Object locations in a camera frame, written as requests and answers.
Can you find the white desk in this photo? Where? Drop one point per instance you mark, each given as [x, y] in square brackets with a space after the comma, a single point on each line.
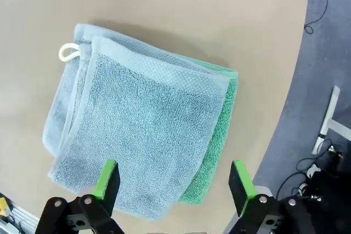
[327, 119]

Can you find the light blue terry towel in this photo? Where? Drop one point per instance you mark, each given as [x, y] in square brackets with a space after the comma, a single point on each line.
[142, 124]

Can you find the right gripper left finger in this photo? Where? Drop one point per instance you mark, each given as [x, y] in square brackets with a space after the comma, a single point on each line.
[107, 184]

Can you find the small yellow object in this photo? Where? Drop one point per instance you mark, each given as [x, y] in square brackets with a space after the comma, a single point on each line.
[4, 206]

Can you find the aluminium frame rail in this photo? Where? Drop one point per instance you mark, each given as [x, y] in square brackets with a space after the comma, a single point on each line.
[19, 214]

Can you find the green terry towel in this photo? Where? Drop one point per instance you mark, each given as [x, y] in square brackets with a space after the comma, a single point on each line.
[219, 141]

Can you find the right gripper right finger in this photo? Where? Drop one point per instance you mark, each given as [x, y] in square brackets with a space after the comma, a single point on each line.
[241, 187]

